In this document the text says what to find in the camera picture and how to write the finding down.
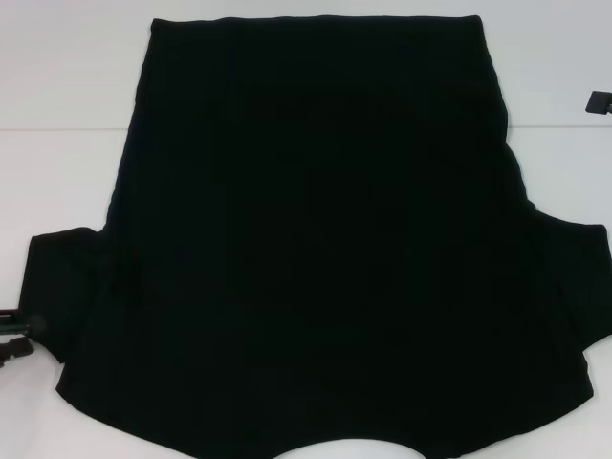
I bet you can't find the black shirt with FREE print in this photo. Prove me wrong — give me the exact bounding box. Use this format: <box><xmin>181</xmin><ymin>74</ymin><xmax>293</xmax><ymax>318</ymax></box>
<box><xmin>16</xmin><ymin>13</ymin><xmax>612</xmax><ymax>459</ymax></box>

